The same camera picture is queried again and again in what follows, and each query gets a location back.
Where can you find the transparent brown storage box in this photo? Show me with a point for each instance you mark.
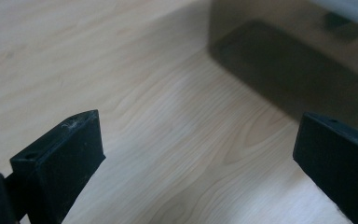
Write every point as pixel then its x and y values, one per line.
pixel 276 62

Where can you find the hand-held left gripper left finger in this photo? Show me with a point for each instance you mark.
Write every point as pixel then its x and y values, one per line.
pixel 62 161

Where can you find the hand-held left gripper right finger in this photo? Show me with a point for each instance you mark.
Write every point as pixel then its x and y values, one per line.
pixel 341 168

